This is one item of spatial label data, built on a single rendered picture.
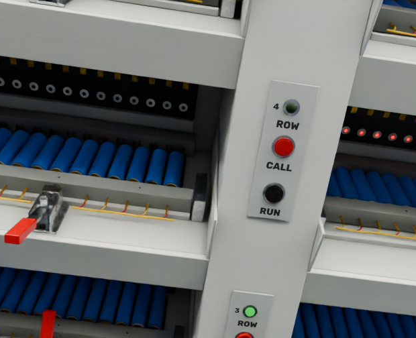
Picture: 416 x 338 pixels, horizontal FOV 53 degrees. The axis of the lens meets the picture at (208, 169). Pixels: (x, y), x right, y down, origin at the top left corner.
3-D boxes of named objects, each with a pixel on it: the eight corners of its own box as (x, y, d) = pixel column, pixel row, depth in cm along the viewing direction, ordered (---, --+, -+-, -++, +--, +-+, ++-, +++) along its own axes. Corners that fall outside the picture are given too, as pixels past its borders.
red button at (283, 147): (291, 157, 36) (295, 139, 35) (273, 155, 36) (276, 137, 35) (289, 155, 37) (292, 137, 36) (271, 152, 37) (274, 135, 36)
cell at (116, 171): (133, 157, 51) (122, 190, 45) (117, 155, 51) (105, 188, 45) (133, 145, 50) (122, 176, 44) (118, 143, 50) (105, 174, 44)
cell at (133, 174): (149, 159, 51) (141, 192, 46) (134, 157, 51) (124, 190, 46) (150, 147, 50) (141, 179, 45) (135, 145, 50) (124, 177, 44)
